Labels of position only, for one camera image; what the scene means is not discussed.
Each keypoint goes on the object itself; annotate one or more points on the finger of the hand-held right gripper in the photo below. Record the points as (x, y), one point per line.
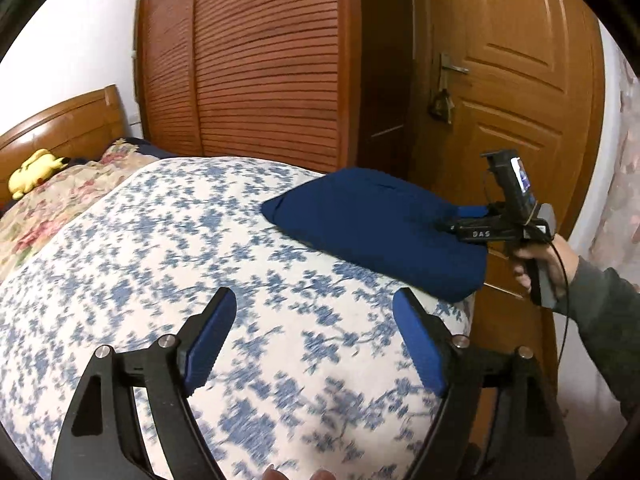
(449, 226)
(472, 210)

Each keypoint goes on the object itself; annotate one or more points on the person's right forearm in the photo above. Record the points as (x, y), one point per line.
(605, 330)

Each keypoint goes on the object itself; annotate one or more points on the navy blue suit jacket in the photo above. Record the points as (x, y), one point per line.
(380, 230)

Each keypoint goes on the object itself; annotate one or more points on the hanging keys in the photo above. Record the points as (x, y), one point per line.
(440, 105)

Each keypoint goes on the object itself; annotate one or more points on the person's left hand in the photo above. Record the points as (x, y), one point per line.
(325, 476)

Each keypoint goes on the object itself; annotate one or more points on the wooden door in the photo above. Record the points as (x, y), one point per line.
(510, 85)

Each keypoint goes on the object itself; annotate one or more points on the pink floral quilt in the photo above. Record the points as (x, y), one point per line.
(60, 200)

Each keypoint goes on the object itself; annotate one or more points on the pink floral curtain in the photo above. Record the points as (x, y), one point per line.
(620, 185)

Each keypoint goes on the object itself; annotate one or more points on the wooden louvered wardrobe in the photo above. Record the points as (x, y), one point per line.
(260, 60)

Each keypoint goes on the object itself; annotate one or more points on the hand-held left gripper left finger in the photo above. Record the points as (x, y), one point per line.
(210, 340)

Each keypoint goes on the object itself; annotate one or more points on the person's right hand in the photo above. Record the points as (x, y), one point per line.
(522, 272)

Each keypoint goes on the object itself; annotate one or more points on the yellow plush toy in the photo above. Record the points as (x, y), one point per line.
(30, 170)

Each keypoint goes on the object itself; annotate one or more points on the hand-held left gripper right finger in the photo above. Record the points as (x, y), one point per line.
(420, 345)

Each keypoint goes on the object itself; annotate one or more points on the blue floral bed sheet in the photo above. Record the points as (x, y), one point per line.
(175, 235)

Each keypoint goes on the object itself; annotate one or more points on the wooden headboard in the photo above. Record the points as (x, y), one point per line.
(65, 120)

